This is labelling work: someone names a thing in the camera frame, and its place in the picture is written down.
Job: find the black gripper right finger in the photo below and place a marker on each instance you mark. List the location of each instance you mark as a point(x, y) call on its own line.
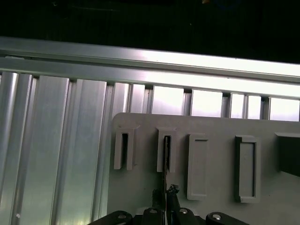
point(185, 216)

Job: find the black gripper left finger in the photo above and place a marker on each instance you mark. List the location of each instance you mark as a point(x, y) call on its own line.
point(153, 216)

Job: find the green RAM stick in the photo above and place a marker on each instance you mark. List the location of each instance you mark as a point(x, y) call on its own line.
point(164, 182)

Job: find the gray parts rack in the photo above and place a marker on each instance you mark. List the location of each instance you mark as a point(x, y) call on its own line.
point(145, 187)

